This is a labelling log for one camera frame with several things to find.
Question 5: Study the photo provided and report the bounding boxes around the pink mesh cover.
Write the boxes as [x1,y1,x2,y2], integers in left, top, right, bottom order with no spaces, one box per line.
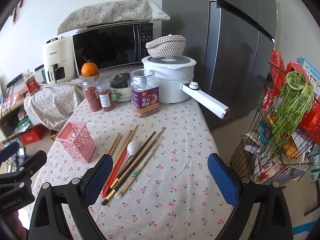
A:
[0,91,25,105]

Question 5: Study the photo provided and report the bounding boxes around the black door microwave oven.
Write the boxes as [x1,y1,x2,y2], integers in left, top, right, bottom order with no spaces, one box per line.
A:
[72,21,163,77]

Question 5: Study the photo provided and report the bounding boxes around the cherry print tablecloth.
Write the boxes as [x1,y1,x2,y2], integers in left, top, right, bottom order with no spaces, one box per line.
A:
[32,64,235,240]

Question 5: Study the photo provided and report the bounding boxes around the cherry print draped cloth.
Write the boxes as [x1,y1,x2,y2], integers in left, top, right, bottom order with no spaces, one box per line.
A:
[24,79,84,132]

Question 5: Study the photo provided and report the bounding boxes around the brown ridged end chopstick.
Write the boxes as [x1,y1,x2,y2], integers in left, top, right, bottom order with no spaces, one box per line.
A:
[114,128,164,193]
[117,126,167,195]

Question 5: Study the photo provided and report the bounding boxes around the small jar of dried fruit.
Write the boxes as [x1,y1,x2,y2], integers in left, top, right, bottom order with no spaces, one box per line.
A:
[96,81,115,112]

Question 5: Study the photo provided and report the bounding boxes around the floral cloth cover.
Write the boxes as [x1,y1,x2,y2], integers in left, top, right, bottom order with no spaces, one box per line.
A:
[57,1,170,35]

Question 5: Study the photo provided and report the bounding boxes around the blue printed carton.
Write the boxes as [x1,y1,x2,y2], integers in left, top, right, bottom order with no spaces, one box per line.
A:
[296,57,320,93]

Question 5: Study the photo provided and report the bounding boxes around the bunch of green herbs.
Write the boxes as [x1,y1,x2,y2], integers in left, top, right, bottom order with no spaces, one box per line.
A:
[269,71,314,159]

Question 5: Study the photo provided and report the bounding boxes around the pink perforated utensil holder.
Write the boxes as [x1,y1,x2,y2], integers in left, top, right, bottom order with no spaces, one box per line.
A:
[55,120,97,162]

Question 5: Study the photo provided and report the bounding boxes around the black wire rack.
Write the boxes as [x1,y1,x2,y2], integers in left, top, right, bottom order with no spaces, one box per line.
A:
[230,62,320,188]

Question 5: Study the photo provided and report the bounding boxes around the disposable bamboo chopsticks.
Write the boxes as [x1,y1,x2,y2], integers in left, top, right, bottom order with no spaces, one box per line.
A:
[115,142,160,198]

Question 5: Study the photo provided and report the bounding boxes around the wooden shelf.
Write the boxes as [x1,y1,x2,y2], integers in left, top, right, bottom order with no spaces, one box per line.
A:
[0,90,28,140]

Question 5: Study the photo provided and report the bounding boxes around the red plastic bag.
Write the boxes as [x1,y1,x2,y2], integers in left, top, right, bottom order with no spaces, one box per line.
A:
[285,62,320,138]
[262,50,288,113]

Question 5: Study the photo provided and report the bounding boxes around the jar of red goji berries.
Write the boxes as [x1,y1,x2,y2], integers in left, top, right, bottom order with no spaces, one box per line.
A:
[82,78,102,112]

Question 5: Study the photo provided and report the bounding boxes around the orange fruit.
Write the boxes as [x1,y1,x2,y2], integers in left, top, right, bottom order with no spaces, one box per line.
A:
[81,60,98,77]

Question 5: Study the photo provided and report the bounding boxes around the packets in wire rack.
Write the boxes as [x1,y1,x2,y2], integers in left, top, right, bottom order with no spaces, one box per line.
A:
[246,120,320,183]

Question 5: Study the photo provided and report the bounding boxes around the cream air fryer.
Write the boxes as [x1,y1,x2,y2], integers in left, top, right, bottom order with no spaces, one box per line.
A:
[42,36,75,84]

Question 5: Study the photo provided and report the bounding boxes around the white electric cooking pot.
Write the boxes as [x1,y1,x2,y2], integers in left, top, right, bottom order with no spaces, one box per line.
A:
[142,54,231,119]

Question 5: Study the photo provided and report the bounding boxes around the plain light wooden chopstick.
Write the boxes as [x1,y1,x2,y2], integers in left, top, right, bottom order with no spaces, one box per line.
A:
[111,134,123,157]
[107,134,119,155]

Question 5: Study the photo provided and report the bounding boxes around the red label jar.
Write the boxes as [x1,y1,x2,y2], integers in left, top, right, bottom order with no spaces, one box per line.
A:
[24,70,40,96]

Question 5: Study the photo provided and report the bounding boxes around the large clear jar of nuts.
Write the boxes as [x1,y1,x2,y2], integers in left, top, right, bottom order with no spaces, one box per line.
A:
[128,69,160,118]

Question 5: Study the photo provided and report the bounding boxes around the woven rope basket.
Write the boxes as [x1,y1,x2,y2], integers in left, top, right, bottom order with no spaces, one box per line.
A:
[146,34,187,58]

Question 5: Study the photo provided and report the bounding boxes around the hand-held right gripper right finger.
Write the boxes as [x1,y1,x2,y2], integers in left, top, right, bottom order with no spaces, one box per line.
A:
[207,152,293,240]

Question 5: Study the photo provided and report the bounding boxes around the black chopstick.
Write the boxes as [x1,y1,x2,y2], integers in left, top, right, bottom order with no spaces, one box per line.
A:
[101,131,157,205]
[110,140,154,193]

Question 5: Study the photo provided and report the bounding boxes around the white ceramic bowl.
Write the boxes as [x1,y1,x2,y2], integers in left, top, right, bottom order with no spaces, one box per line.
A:
[110,86,133,102]

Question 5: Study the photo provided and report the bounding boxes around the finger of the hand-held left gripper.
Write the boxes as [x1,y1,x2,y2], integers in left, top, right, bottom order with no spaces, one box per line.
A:
[0,141,20,167]
[0,150,48,180]

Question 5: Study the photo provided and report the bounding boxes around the grey refrigerator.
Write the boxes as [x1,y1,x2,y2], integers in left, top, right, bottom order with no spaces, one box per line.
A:
[162,0,278,130]

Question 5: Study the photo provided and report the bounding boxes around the white plastic spoon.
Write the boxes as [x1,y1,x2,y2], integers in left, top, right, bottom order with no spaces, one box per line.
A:
[117,140,143,180]

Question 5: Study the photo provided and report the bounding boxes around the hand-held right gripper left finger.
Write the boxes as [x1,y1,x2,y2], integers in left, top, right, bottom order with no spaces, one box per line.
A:
[29,154,114,240]

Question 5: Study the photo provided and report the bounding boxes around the red handled wooden chopstick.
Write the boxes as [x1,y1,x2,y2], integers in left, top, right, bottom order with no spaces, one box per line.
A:
[105,124,139,198]
[101,129,133,197]

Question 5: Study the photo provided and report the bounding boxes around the green snack bag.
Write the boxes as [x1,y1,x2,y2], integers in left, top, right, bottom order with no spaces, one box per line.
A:
[15,120,32,133]

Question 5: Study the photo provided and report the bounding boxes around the red box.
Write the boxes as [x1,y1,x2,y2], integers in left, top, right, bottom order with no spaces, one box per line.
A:
[19,125,47,145]

